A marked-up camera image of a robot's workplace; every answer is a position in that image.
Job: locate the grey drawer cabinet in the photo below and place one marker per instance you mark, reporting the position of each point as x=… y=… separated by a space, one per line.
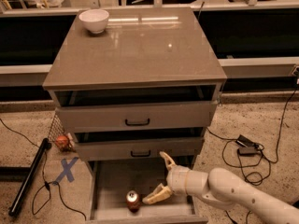
x=145 y=56

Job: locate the black tube on floor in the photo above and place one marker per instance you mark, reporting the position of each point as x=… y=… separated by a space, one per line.
x=15 y=208

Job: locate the blue tape cross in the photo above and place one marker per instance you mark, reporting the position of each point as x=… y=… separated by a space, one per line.
x=67 y=171

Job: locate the red coke can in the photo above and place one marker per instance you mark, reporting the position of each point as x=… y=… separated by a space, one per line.
x=133 y=201

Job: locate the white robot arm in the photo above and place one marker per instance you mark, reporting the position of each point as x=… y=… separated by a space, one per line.
x=222 y=189

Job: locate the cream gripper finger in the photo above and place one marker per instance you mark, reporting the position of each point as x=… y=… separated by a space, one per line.
x=169 y=162
x=161 y=193

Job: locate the top grey drawer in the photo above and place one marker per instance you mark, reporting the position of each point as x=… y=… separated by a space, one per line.
x=108 y=118

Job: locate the middle grey drawer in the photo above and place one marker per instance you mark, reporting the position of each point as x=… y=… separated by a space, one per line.
x=138 y=149

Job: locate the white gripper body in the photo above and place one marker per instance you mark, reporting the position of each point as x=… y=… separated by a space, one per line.
x=177 y=180

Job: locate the black power adapter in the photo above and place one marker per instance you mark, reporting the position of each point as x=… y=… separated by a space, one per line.
x=246 y=146

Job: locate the metal mesh panel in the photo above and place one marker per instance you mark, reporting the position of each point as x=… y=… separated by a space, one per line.
x=56 y=129

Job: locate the red round object on floor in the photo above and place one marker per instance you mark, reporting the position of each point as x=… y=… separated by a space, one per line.
x=62 y=142

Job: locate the white ceramic bowl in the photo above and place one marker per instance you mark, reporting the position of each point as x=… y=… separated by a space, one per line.
x=94 y=20

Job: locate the bottom open grey drawer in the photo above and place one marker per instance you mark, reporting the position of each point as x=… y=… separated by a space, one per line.
x=112 y=180

